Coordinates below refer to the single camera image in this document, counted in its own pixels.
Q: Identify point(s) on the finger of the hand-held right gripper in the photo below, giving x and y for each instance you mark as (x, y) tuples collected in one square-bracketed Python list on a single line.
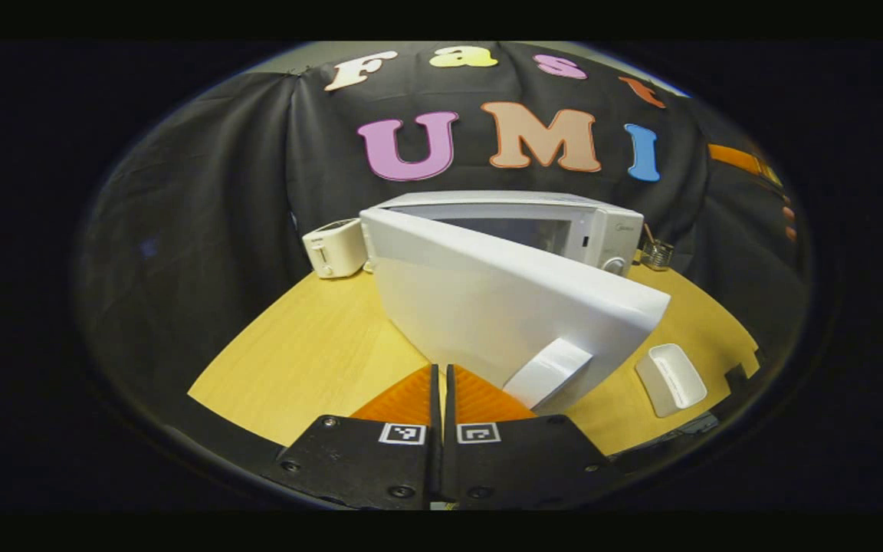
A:
[(740, 159)]

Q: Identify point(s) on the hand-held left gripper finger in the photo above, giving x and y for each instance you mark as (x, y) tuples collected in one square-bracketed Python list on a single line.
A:
[(432, 452), (449, 452)]

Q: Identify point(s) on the white microwave oven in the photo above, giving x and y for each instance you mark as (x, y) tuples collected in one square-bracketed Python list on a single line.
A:
[(487, 307)]

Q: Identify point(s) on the glass cup with wooden stick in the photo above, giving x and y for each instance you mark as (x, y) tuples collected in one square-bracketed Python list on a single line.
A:
[(658, 253)]

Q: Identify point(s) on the white toaster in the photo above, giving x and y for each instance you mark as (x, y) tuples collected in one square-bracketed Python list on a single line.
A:
[(334, 249)]

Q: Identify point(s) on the small white tray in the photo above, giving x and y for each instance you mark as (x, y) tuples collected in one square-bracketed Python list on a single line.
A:
[(671, 379)]

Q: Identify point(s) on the black backdrop cloth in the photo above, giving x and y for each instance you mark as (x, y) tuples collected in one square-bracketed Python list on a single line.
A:
[(204, 215)]

